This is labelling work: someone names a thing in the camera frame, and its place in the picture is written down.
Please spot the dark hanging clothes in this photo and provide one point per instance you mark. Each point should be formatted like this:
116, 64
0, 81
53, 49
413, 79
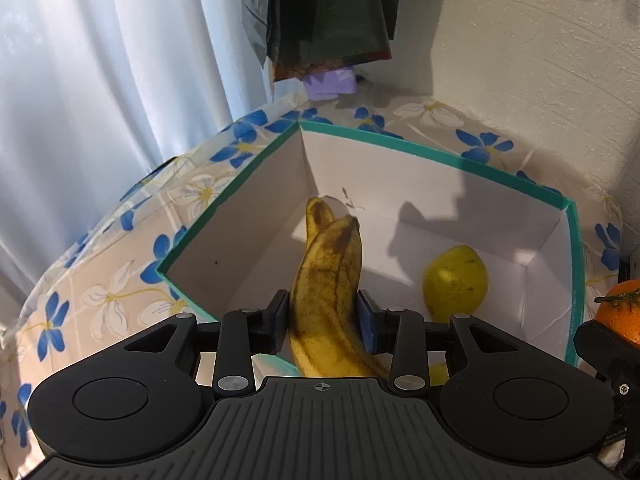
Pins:
298, 38

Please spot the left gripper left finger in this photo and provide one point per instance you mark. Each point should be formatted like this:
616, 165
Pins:
243, 334

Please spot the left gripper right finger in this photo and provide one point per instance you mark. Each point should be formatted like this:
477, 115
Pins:
401, 334

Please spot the white curtain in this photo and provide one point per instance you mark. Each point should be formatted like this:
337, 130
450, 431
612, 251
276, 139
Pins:
95, 94

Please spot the orange tangerine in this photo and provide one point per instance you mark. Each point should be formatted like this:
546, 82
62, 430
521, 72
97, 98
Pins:
618, 310

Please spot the spotted banana in box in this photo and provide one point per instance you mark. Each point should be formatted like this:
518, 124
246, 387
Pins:
318, 215

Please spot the teal cardboard box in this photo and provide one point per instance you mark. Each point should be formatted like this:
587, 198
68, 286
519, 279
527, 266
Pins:
413, 203

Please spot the purple box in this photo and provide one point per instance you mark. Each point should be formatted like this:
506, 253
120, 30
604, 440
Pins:
331, 84

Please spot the floral tablecloth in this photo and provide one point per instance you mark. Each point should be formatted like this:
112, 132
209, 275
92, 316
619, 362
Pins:
105, 287

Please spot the ripe spotted banana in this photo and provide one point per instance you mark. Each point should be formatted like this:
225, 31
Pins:
323, 336

